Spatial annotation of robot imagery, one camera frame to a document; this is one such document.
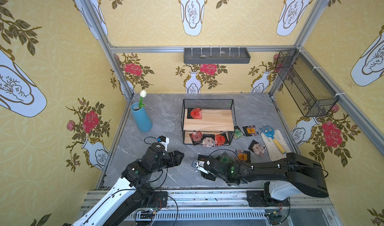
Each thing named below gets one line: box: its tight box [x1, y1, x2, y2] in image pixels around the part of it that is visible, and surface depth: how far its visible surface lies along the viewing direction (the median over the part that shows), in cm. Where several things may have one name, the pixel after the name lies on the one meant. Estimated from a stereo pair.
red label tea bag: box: [187, 108, 203, 120], surface depth 90 cm
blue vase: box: [130, 102, 153, 133], surface depth 93 cm
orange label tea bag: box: [242, 125, 260, 137], surface depth 101 cm
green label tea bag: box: [233, 125, 245, 140], surface depth 100 cm
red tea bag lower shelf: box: [215, 134, 226, 147], surface depth 95 cm
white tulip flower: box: [139, 89, 147, 110], surface depth 84 cm
